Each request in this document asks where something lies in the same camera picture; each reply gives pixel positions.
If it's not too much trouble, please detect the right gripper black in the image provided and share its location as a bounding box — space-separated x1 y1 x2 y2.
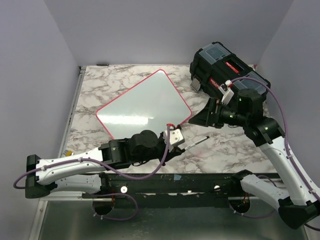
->
189 96 249 129

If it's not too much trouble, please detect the white whiteboard marker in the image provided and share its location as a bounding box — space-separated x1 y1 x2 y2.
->
184 136 210 151

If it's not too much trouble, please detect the pink-framed whiteboard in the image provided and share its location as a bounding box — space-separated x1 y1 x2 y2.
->
95 69 192 139

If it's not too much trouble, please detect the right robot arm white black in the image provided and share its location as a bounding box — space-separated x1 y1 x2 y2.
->
188 89 320 229

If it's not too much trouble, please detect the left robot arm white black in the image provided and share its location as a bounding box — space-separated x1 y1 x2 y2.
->
24 128 185 199

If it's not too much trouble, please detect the blue tape piece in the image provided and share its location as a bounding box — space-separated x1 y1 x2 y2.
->
173 174 182 181

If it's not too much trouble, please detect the yellow metal small block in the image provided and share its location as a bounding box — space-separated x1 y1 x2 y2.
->
63 150 74 157

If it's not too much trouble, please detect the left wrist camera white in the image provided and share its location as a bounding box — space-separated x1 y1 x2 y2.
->
163 128 186 147

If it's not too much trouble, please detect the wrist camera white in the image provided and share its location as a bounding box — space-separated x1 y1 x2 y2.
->
163 128 186 147
218 80 234 105

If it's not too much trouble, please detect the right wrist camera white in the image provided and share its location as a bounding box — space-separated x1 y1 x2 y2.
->
218 80 234 105

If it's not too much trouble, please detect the black toolbox with red handle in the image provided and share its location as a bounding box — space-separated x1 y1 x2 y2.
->
189 41 271 99

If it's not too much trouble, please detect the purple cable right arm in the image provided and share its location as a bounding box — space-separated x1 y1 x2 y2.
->
227 76 320 225

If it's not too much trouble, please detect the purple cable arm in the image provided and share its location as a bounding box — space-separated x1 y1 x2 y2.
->
227 76 320 225
13 122 176 190

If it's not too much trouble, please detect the black mounting base rail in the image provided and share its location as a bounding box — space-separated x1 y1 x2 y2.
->
82 170 252 212

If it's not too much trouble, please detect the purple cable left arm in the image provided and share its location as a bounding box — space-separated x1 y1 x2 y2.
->
13 122 176 190

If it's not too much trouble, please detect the small black strip at wall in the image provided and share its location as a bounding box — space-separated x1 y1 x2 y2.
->
96 63 109 67

